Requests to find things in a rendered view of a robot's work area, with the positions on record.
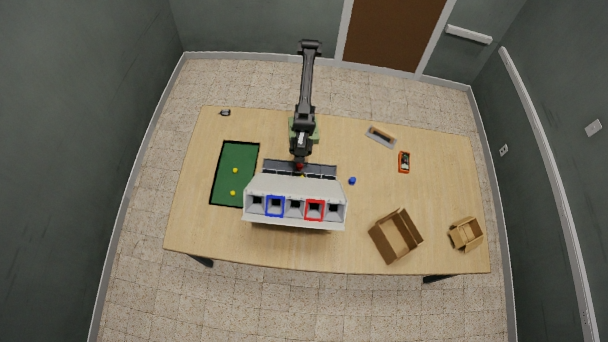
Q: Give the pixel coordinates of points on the red square band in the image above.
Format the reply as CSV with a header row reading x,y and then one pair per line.
x,y
314,201

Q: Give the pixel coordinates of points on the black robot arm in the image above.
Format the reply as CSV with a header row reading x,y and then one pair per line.
x,y
305,113

